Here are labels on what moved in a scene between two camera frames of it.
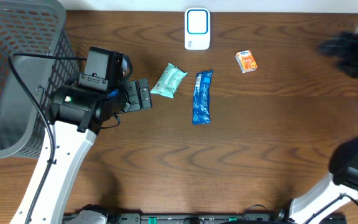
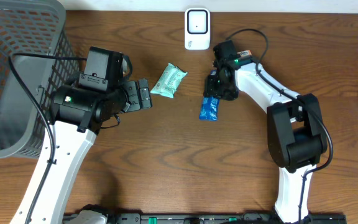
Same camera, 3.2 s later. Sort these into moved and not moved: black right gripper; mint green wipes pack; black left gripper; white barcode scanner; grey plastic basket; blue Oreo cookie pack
Moved: black right gripper; blue Oreo cookie pack
Not moved: mint green wipes pack; grey plastic basket; black left gripper; white barcode scanner
